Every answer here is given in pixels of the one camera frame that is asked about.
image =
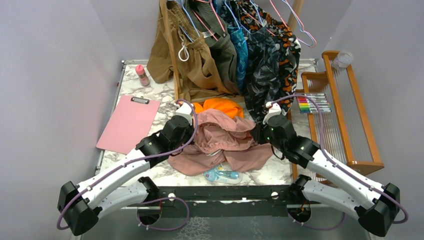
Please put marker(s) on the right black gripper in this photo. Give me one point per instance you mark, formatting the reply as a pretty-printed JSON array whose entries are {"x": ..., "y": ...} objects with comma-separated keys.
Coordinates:
[{"x": 257, "y": 132}]

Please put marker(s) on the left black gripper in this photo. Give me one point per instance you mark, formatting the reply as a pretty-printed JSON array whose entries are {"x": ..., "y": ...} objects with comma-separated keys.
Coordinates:
[{"x": 191, "y": 129}]

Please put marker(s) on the pink shorts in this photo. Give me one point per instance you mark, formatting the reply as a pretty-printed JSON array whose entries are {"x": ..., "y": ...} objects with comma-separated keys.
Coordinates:
[{"x": 220, "y": 138}]

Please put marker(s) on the pink wire hanger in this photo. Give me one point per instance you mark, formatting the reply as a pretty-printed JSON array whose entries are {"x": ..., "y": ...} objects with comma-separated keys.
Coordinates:
[{"x": 294, "y": 20}]

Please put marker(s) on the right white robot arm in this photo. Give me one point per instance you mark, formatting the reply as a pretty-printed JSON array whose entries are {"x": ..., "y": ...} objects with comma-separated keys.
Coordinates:
[{"x": 375, "y": 206}]

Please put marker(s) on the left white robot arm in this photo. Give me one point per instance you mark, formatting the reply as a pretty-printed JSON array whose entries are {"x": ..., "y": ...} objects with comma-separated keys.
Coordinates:
[{"x": 82, "y": 205}]

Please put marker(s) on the dark leaf print shorts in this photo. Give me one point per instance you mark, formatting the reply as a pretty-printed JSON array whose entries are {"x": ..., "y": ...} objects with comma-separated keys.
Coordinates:
[{"x": 262, "y": 64}]

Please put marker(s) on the orange camo hanging shorts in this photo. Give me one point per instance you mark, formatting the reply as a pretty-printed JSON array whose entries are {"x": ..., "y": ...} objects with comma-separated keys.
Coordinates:
[{"x": 289, "y": 52}]

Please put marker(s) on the blue patterned hanging shorts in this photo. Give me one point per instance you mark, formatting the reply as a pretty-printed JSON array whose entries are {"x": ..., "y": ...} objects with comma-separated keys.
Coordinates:
[{"x": 227, "y": 12}]

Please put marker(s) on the dark green hanging shorts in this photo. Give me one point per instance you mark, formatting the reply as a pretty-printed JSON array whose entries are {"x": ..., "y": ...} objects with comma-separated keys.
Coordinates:
[{"x": 215, "y": 33}]

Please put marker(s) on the coloured marker set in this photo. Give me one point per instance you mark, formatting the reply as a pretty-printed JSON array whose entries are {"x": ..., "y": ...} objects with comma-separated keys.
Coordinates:
[{"x": 311, "y": 103}]

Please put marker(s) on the pink clipboard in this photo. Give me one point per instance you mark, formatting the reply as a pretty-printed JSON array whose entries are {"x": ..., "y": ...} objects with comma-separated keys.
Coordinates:
[{"x": 130, "y": 121}]

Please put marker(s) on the packaged blue toothbrush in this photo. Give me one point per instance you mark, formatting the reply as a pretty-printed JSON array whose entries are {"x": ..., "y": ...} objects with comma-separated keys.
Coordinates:
[{"x": 220, "y": 175}]

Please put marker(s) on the pink bottle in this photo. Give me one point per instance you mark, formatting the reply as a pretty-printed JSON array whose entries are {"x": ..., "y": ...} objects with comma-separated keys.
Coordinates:
[{"x": 142, "y": 76}]

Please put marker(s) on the wooden dish rack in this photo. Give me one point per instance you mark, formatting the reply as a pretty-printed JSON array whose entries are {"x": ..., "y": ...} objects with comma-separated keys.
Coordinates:
[{"x": 348, "y": 135}]

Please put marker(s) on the clear plastic cup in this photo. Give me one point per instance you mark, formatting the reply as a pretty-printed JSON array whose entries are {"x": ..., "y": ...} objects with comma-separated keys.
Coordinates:
[{"x": 342, "y": 60}]

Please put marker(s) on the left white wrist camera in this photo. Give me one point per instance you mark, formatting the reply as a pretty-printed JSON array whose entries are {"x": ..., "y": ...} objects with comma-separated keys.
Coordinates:
[{"x": 186, "y": 111}]

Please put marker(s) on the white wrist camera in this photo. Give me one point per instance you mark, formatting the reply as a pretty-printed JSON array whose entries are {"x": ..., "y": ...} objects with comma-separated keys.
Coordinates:
[
  {"x": 273, "y": 109},
  {"x": 186, "y": 111}
]

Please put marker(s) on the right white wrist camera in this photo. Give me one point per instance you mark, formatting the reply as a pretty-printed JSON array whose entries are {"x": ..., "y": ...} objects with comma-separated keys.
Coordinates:
[{"x": 273, "y": 109}]

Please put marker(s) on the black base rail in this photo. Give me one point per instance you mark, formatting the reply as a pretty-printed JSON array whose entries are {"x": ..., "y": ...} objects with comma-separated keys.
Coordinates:
[{"x": 225, "y": 201}]

